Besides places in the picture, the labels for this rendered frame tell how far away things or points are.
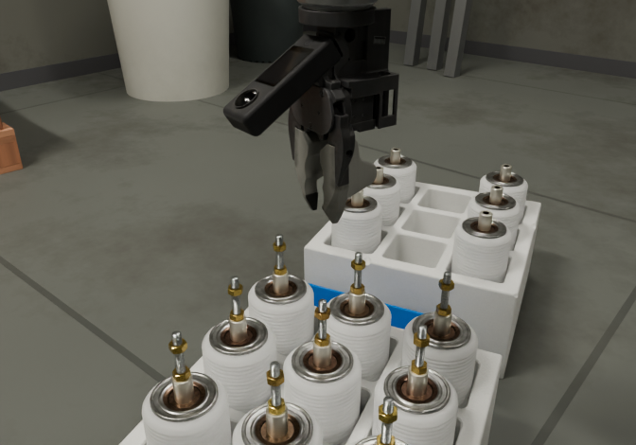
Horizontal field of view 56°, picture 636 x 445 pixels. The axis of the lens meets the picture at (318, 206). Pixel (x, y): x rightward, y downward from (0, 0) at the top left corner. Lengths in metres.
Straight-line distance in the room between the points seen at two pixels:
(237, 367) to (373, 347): 0.19
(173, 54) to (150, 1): 0.23
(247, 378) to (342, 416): 0.13
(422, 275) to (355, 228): 0.15
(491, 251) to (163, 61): 1.96
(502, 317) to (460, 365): 0.29
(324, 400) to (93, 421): 0.48
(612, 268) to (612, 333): 0.27
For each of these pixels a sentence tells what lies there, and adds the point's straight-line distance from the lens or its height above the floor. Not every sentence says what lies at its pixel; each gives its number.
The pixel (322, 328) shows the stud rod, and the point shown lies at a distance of 0.71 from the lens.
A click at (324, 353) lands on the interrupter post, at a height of 0.27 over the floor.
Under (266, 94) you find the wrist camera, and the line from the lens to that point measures 0.53.
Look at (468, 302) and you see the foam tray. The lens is 1.06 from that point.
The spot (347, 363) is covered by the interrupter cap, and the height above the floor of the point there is 0.25.
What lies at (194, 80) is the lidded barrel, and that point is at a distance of 2.75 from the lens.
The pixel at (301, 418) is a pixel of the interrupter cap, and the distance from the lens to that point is 0.68.
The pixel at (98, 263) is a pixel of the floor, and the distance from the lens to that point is 1.51.
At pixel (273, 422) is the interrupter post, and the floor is 0.27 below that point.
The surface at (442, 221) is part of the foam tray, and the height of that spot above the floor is 0.16.
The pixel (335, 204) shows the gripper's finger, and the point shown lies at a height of 0.48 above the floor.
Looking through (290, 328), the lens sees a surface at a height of 0.22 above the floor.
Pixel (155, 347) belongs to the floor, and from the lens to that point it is 1.20.
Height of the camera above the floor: 0.74
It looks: 26 degrees down
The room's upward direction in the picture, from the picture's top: straight up
